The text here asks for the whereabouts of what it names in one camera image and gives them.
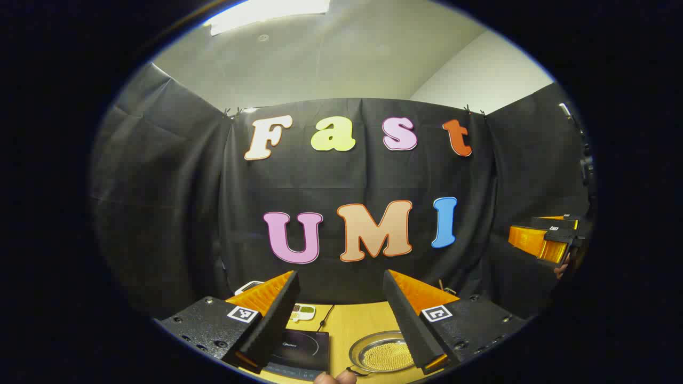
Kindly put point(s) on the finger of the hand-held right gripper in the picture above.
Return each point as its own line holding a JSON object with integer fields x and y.
{"x": 555, "y": 221}
{"x": 539, "y": 242}

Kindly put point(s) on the pile of yellow soybeans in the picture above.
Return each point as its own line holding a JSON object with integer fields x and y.
{"x": 387, "y": 358}

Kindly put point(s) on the black cloth clip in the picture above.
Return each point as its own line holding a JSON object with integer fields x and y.
{"x": 230, "y": 112}
{"x": 472, "y": 110}

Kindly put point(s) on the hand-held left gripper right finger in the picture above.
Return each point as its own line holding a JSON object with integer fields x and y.
{"x": 411, "y": 330}

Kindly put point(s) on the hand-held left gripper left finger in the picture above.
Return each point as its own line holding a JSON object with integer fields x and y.
{"x": 277, "y": 320}

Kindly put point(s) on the ceiling light panel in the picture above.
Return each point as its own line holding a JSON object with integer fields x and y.
{"x": 267, "y": 13}

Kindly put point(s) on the black backdrop cloth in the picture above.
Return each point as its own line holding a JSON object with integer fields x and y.
{"x": 176, "y": 213}

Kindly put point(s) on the white divided bean dish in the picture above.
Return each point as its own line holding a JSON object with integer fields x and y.
{"x": 304, "y": 312}

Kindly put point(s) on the white toaster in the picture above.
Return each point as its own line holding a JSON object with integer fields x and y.
{"x": 246, "y": 287}

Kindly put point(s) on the black induction cooktop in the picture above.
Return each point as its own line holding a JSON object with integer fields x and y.
{"x": 304, "y": 349}

